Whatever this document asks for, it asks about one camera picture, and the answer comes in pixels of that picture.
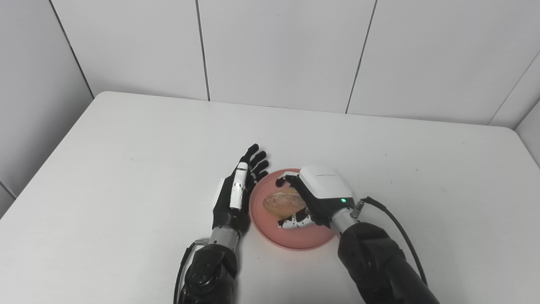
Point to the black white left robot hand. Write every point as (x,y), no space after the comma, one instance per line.
(225,211)

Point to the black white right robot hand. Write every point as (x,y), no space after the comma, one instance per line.
(325,188)

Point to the golden bread roll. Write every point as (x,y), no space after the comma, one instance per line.
(283,202)

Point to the pink round plate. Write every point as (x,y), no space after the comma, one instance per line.
(295,238)

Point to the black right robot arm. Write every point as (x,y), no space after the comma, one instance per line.
(375,266)

